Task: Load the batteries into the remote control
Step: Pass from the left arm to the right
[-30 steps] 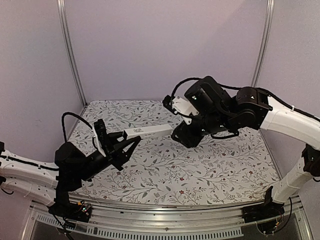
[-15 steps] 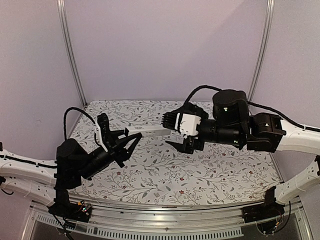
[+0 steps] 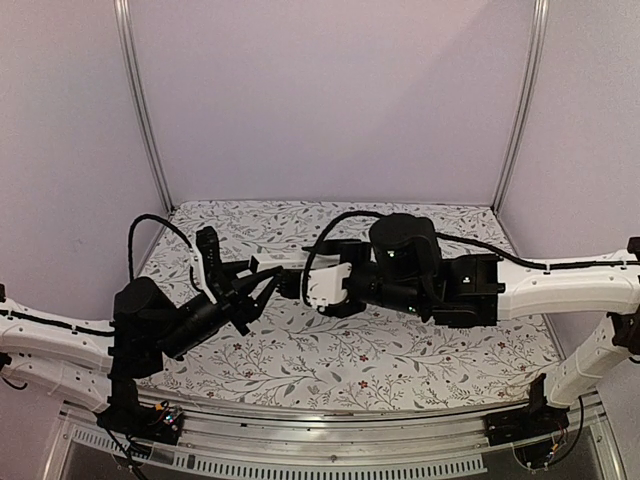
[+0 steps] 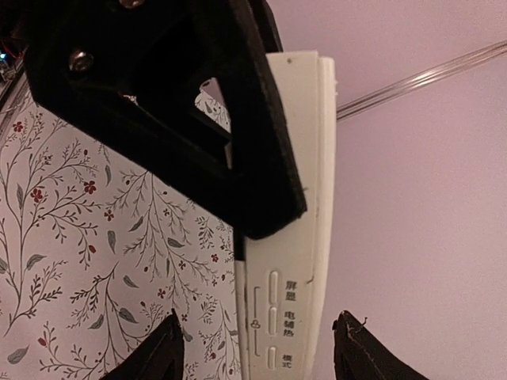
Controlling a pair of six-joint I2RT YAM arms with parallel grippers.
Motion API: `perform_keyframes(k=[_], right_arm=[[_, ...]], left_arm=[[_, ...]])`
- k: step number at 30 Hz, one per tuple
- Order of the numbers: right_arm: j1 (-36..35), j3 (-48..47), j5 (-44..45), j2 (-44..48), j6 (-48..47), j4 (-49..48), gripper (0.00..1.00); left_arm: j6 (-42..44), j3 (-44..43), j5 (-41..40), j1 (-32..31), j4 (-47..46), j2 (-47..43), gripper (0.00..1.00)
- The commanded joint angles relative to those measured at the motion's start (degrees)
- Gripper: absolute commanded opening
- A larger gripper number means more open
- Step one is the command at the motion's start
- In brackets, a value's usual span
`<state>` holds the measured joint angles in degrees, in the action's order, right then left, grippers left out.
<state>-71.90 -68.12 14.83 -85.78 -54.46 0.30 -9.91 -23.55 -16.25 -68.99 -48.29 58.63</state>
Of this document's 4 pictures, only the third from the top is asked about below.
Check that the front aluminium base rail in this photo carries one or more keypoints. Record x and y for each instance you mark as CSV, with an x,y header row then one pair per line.
x,y
225,440

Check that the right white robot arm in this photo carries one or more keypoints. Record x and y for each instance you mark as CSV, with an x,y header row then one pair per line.
x,y
406,265

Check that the aluminium frame post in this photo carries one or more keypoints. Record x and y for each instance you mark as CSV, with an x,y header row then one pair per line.
x,y
125,29
531,70

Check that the left aluminium frame post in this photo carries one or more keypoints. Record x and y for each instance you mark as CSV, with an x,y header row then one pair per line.
x,y
125,29

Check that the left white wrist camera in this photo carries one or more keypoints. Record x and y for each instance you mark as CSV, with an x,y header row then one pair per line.
x,y
206,257

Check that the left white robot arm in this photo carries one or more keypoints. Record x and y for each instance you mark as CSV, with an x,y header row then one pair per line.
x,y
96,364

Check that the floral patterned table mat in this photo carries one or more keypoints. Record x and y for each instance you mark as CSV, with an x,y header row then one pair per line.
x,y
293,357

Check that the white remote control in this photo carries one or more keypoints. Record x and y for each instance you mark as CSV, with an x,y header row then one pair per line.
x,y
288,261

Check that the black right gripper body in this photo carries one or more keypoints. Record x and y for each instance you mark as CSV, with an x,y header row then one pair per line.
x,y
352,248

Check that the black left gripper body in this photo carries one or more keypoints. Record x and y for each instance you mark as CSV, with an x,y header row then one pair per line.
x,y
233,308

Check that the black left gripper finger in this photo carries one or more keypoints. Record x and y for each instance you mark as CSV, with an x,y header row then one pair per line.
x,y
259,304
247,284

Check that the right aluminium frame post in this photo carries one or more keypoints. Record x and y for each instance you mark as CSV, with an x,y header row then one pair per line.
x,y
531,70

